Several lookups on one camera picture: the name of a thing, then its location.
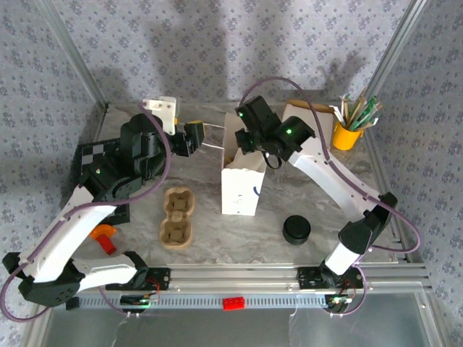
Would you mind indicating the aluminium mounting rail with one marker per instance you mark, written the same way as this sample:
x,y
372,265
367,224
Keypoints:
x,y
235,278

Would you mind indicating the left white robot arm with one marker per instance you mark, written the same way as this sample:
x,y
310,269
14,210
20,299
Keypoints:
x,y
61,235

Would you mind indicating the stack of black cup lids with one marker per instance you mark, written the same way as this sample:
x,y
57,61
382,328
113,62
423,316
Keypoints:
x,y
297,229

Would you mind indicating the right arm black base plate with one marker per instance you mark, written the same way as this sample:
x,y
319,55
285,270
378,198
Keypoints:
x,y
307,278

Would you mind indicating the shiny metal panel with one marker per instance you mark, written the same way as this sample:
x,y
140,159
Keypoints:
x,y
217,329

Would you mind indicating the yellow holder cup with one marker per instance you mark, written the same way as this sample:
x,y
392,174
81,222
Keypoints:
x,y
345,139

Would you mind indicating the white printed paper bag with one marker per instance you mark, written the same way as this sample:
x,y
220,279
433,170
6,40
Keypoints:
x,y
240,191

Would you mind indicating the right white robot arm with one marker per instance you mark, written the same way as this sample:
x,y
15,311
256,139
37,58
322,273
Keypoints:
x,y
325,177

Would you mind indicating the aluminium frame post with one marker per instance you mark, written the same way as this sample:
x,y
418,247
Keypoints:
x,y
76,54
395,47

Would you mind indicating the left small circuit board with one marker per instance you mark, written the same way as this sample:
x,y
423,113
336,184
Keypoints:
x,y
139,301

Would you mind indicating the folded white paper bags stack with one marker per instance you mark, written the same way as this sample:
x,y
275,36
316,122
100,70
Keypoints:
x,y
318,123

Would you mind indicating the red building brick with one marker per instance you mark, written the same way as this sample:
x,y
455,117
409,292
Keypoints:
x,y
233,303

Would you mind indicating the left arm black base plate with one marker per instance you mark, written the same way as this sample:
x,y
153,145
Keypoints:
x,y
162,279

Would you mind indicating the right small circuit board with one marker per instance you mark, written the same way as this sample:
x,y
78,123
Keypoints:
x,y
338,301

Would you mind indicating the red toy block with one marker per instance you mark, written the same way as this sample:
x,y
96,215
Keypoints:
x,y
107,246

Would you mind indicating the black grey chessboard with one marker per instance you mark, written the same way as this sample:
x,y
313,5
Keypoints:
x,y
92,153

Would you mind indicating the brown pulp cup carrier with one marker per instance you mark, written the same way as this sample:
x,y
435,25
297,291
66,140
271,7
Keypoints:
x,y
177,217
228,158

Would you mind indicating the small circuit board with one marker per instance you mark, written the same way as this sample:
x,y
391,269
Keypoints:
x,y
139,301
338,301

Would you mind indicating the orange arch block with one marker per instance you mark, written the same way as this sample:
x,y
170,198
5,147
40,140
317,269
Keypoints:
x,y
103,229

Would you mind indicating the bundle of stirrers and straws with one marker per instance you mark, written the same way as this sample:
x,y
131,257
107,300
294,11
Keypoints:
x,y
358,112

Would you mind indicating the small black block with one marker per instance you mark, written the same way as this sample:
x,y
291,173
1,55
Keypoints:
x,y
73,304

